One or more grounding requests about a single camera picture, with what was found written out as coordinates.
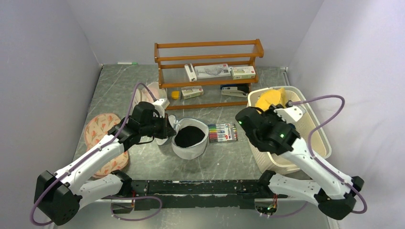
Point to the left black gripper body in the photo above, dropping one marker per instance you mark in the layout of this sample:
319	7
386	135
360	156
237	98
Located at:
158	127

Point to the round white mesh laundry bag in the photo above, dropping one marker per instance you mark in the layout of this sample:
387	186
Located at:
190	152

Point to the yellow bra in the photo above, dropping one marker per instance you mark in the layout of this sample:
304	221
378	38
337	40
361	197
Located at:
271	97

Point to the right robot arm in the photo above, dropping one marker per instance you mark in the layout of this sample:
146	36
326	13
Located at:
271	131

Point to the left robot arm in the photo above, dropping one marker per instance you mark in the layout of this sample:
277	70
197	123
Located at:
60	195

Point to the black garment in bag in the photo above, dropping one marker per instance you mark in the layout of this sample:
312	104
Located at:
189	136

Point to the cream plastic laundry basket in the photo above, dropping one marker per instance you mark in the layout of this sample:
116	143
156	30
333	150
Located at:
319	141

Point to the yellow small block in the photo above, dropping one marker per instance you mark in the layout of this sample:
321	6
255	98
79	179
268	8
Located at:
176	95

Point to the small white box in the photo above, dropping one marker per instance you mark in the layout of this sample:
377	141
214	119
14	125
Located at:
191	91

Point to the coloured marker pack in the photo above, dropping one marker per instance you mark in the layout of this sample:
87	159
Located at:
222	133

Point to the floral pink oval pad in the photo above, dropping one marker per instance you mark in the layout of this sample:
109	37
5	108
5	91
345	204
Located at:
94	131

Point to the green white marker pen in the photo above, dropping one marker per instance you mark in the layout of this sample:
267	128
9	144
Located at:
127	63

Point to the blue white stapler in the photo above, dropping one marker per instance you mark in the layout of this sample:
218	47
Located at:
236	90

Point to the flat white patterned box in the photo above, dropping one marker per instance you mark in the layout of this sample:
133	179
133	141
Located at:
212	71

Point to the orange wooden shelf rack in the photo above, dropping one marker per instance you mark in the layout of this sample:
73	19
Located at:
214	63

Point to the green white box on shelf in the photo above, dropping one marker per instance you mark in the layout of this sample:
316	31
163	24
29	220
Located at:
243	72

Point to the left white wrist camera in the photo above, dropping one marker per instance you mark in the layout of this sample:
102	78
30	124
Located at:
161	105

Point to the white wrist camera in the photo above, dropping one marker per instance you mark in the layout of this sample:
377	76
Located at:
292	113
161	105

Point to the black base frame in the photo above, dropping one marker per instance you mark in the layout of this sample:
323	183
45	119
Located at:
196	193

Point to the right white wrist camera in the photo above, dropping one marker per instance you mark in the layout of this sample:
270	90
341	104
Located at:
292	113

